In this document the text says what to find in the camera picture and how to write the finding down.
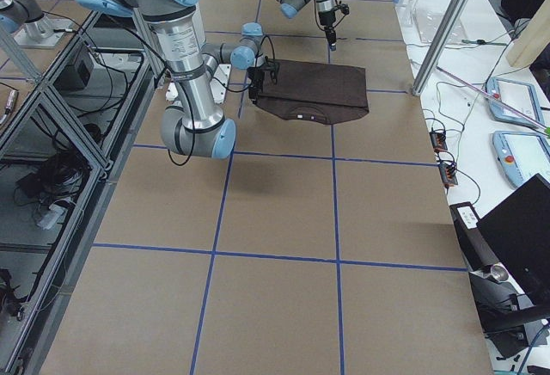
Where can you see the aluminium frame post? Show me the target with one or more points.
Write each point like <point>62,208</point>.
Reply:
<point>442,35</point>

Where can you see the blue teach pendant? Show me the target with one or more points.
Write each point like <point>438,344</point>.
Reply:
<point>521,155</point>
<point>519,95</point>

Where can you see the dark brown t-shirt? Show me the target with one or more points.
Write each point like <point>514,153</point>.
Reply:
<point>317,92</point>

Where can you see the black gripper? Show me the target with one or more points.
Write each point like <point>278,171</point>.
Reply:
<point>326,19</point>
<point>257,77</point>

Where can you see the reacher grabber stick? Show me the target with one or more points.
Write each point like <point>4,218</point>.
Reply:
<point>495,98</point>

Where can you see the orange black connector box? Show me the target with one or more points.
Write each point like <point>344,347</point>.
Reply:
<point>438,141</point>

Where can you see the metal cup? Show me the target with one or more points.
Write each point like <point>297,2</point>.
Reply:
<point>497,273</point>

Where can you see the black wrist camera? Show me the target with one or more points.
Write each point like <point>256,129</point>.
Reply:
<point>343,8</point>

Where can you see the aluminium frame rail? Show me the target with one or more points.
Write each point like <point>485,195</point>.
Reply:
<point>62,150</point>

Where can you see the near blue teach pendant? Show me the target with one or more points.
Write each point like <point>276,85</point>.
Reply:
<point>521,155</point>

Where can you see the far blue teach pendant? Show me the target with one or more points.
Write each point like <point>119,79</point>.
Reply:
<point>519,95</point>

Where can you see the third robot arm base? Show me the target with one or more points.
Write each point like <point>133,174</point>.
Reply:
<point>31,27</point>

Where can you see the black label box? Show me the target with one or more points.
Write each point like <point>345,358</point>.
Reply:
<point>465,222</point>

